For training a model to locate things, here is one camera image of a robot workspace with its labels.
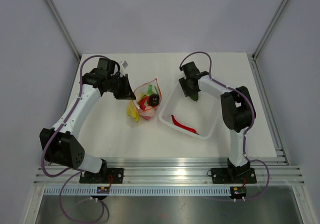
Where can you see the yellow banana bunch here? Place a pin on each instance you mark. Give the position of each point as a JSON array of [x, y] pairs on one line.
[[132, 111]]

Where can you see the white slotted cable duct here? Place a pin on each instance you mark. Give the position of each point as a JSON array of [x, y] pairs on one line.
[[148, 191]]

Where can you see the small circuit board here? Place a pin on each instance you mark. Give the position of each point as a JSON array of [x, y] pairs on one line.
[[238, 191], [103, 190]]

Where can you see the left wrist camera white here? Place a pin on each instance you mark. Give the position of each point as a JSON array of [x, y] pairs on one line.
[[124, 65]]

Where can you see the green avocado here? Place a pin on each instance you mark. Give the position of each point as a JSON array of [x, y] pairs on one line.
[[194, 96]]

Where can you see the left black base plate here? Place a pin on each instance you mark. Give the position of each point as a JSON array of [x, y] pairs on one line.
[[105, 176]]

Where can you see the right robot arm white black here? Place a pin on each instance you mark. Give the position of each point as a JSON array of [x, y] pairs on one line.
[[238, 116]]

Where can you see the left aluminium frame post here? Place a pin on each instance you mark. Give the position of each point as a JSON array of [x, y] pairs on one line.
[[63, 29]]

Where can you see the left small circuit board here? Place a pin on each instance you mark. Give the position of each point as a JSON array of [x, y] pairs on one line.
[[103, 190]]

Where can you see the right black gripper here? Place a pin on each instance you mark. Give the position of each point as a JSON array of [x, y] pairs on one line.
[[183, 81]]

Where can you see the clear zip bag orange zipper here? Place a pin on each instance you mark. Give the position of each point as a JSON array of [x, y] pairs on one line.
[[130, 120]]

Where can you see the right small circuit board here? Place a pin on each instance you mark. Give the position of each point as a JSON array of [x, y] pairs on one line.
[[238, 191]]

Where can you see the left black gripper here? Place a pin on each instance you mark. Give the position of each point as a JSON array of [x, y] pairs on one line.
[[127, 92]]

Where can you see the aluminium frame post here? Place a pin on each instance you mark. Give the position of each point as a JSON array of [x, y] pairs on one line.
[[63, 29], [270, 28]]

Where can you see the right aluminium frame post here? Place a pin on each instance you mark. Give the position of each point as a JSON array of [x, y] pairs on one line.
[[270, 28]]

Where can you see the white plastic perforated basket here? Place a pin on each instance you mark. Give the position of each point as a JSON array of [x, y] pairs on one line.
[[201, 115]]

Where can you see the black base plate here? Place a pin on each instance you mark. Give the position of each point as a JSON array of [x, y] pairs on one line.
[[105, 176], [221, 176]]

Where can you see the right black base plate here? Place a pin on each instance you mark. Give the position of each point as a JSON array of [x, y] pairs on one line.
[[221, 176]]

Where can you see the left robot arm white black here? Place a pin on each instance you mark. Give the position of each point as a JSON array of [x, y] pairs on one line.
[[61, 150]]

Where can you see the aluminium mounting rail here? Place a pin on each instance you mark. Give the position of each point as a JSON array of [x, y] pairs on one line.
[[194, 171]]

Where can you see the red chili pepper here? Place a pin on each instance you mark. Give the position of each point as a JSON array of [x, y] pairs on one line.
[[184, 127]]

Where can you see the red dragon fruit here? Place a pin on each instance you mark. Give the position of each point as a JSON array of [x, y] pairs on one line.
[[142, 94]]

